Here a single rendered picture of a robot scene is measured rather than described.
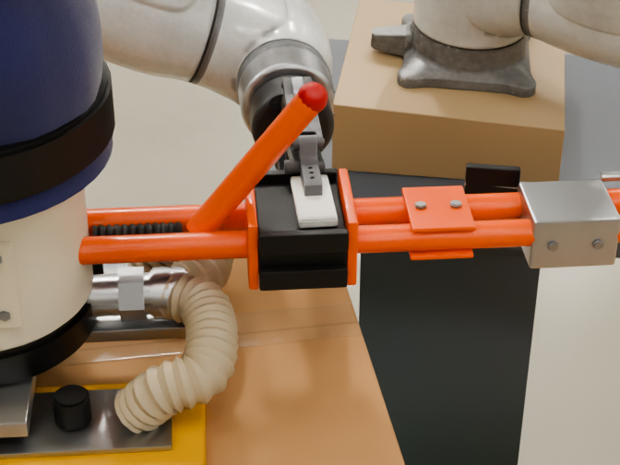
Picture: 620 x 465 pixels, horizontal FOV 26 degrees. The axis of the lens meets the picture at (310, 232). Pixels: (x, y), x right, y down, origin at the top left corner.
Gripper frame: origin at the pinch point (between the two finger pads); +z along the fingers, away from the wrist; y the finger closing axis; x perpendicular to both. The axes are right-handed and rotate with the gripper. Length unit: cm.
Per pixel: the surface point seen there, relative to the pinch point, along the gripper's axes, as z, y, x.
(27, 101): 8.7, -16.4, 20.0
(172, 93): -236, 104, 12
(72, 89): 5.8, -15.8, 17.2
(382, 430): 9.9, 13.0, -4.4
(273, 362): 0.6, 12.8, 3.4
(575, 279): -140, 105, -72
